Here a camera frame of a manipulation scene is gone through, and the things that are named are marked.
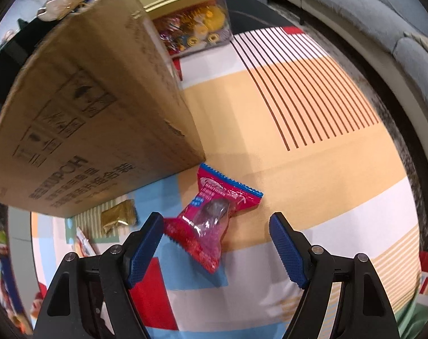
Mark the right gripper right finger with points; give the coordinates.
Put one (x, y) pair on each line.
(364, 310)

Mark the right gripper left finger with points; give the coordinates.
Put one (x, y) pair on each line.
(89, 297)

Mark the clear packet yellow cake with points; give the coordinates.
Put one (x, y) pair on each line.
(82, 246)

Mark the red plum candy packet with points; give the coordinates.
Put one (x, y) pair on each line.
(201, 225)

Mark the gold snack packet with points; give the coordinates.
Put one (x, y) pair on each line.
(122, 214)

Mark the brown cardboard box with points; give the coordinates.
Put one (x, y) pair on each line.
(97, 111)

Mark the colourful patchwork table mat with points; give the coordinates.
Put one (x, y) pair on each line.
(276, 112)

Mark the gold lid candy container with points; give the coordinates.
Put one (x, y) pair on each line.
(189, 26)

